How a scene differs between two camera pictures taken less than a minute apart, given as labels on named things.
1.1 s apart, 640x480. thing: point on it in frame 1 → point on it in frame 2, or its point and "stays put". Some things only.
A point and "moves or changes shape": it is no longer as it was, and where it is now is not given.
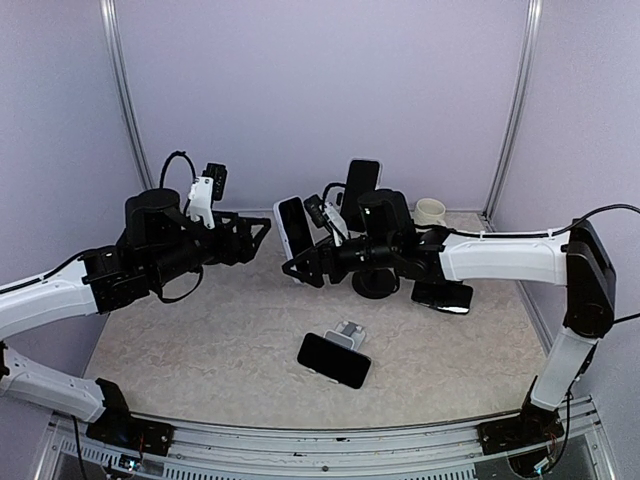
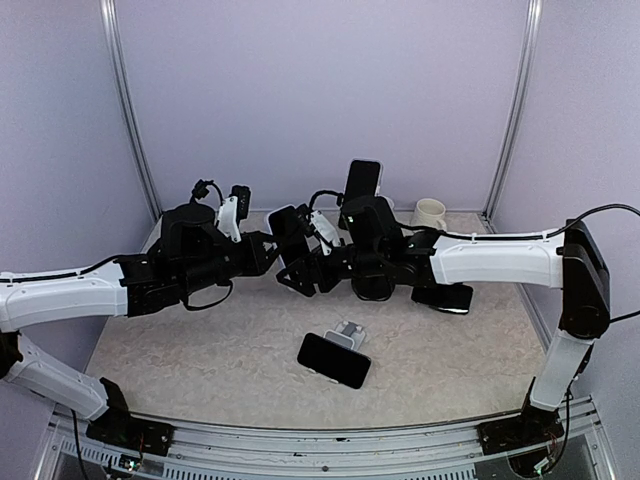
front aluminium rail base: x=207 y=450 stays put
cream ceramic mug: x=429 y=211 stays put
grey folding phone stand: x=346 y=333 stays put
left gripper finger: x=258 y=229 → x=265 y=250
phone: x=295 y=227 moves or changes shape
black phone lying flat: x=446 y=296 stays put
